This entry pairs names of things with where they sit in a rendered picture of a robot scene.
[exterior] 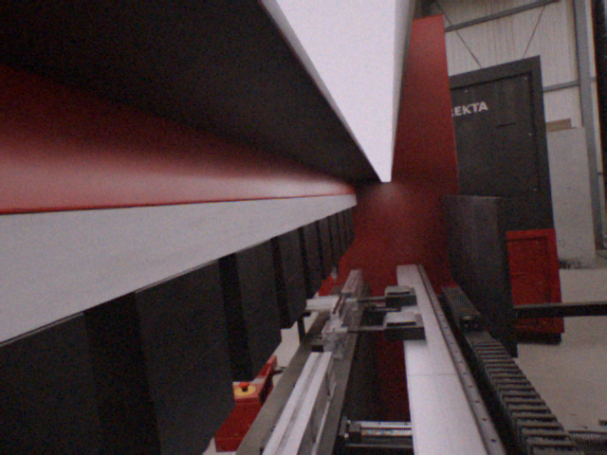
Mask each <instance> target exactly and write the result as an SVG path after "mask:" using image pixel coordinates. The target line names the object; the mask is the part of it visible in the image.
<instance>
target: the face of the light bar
mask: <svg viewBox="0 0 607 455"><path fill-rule="evenodd" d="M277 1H278V3H279V4H280V6H281V8H282V10H283V12H284V14H285V15H286V16H287V18H288V20H289V21H290V23H291V25H292V27H293V28H294V30H295V32H296V33H297V35H298V37H299V38H300V41H301V43H302V45H304V47H305V49H306V50H307V52H308V54H309V55H310V58H311V60H312V62H313V63H314V65H315V66H316V67H317V69H318V72H319V73H320V75H322V78H323V79H324V81H325V83H326V84H327V86H328V89H329V90H330V92H331V94H332V96H333V97H334V99H335V101H336V102H337V104H338V107H340V109H341V111H342V112H343V113H344V115H345V117H346V118H347V120H348V122H349V124H350V126H351V128H352V130H353V131H354V133H355V135H356V136H357V138H358V139H359V140H360V143H361V145H362V147H363V148H364V150H365V152H366V153H367V154H368V156H369V157H370V160H371V162H372V164H373V165H374V167H375V169H376V170H377V173H379V174H380V176H381V179H382V181H383V182H385V181H390V147H391V101H392V75H393V56H394V10H395V0H277Z"/></svg>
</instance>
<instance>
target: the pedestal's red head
mask: <svg viewBox="0 0 607 455"><path fill-rule="evenodd" d="M271 369H272V366H270V367H269V370H268V372H267V375H265V377H264V381H263V383H260V384H250V386H253V387H255V389H256V390H255V391H254V392H253V393H251V394H246V396H237V395H235V394H234V396H235V403H236V406H235V408H234V409H233V411H232V412H231V413H230V415H229V416H228V418H227V419H226V420H225V422H224V423H223V426H222V427H221V428H220V429H219V430H218V431H216V433H215V434H214V436H213V439H214V446H215V453H226V452H230V451H237V449H238V448H239V446H240V445H241V444H242V442H243V439H244V438H245V436H246V434H247V433H248V430H249V428H251V427H252V424H253V422H254V421H255V419H256V417H257V416H258V414H259V412H260V411H261V408H262V406H263V405H264V403H265V402H266V400H267V399H268V398H269V395H270V394H271V392H272V390H273V389H274V385H273V379H272V371H271ZM260 386H261V387H260ZM259 388H260V389H259Z"/></svg>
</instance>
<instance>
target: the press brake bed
mask: <svg viewBox="0 0 607 455"><path fill-rule="evenodd" d="M345 416H347V417H348V420H350V423H351V421H353V422H384V413H383V404H382V395H381V386H380V376H379V367H378V358H377V341H376V340H375V333H362V334H361V339H360V344H359V354H358V355H357V359H356V365H355V369H354V374H353V379H352V385H351V390H350V394H349V400H348V405H347V410H346V415H345Z"/></svg>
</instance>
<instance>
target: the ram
mask: <svg viewBox="0 0 607 455"><path fill-rule="evenodd" d="M355 193H356V192H355V183H354V180H351V179H348V178H345V176H342V175H338V174H335V173H331V172H328V171H325V170H321V169H318V168H315V167H312V166H309V165H306V164H303V163H300V162H297V161H294V160H291V159H288V157H285V156H281V155H276V154H274V153H271V152H268V151H265V150H261V149H258V148H255V147H252V146H249V145H247V144H243V143H240V142H237V140H234V139H231V138H228V137H224V136H219V135H217V134H214V133H211V132H207V131H204V130H201V129H198V128H195V127H192V125H189V124H186V123H183V122H180V121H177V120H173V119H170V118H165V117H163V116H159V115H156V114H153V113H150V111H147V110H143V109H140V108H137V107H135V106H132V105H128V104H125V103H122V102H119V101H116V100H111V99H110V98H107V97H105V96H101V95H98V94H95V93H92V92H89V91H85V90H82V89H80V88H77V86H73V85H70V84H67V83H64V82H58V81H55V80H52V79H49V78H46V76H43V75H40V74H36V73H33V72H30V71H27V70H24V69H21V68H18V67H14V65H11V64H6V63H2V62H0V343H1V342H4V341H6V339H9V338H12V337H17V336H19V335H22V334H24V333H27V332H29V331H32V330H36V328H38V327H41V326H43V325H47V324H49V323H51V322H54V321H56V320H60V319H64V318H67V316H69V315H73V314H75V313H78V312H81V311H82V310H86V309H88V308H91V307H94V306H96V305H100V304H101V303H102V302H105V301H107V300H112V299H114V298H117V297H119V296H122V295H125V294H128V293H131V292H133V291H136V290H139V289H140V288H141V287H144V286H146V285H149V284H151V283H154V282H159V281H162V280H164V279H167V278H170V277H172V276H175V275H177V274H180V273H182V271H185V270H188V269H190V268H194V267H196V266H199V265H202V264H205V263H208V262H211V261H214V260H216V259H219V258H221V257H224V256H227V254H230V253H232V252H234V251H237V250H239V249H242V248H246V247H248V246H252V245H255V244H257V243H260V242H263V241H265V240H268V239H270V238H273V236H276V235H278V234H281V233H284V232H287V231H290V230H291V229H294V228H298V227H300V226H304V225H307V224H309V223H312V222H314V221H317V220H320V219H322V218H325V217H327V215H330V214H332V213H335V212H338V211H340V210H344V209H348V208H351V207H353V206H355V205H356V204H357V201H356V195H355Z"/></svg>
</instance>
